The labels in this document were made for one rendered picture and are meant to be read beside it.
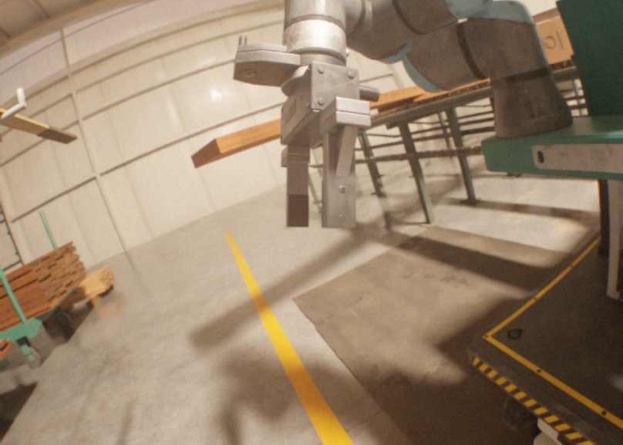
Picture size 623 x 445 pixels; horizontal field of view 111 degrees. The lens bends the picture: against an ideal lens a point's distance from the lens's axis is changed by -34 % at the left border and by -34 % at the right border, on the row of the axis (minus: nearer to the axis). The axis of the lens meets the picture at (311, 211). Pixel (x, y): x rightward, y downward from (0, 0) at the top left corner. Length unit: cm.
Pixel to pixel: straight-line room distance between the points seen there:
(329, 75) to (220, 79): 862
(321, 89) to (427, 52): 35
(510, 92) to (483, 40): 10
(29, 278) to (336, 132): 271
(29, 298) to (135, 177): 625
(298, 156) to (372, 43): 18
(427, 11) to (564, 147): 26
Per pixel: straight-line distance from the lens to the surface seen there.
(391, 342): 130
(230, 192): 848
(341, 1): 41
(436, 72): 61
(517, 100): 55
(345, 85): 31
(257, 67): 34
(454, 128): 251
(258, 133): 97
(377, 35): 44
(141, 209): 868
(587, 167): 49
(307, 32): 36
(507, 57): 56
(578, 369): 66
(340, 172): 27
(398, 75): 1049
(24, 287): 291
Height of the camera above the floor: 82
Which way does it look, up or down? 12 degrees down
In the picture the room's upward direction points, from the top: 20 degrees counter-clockwise
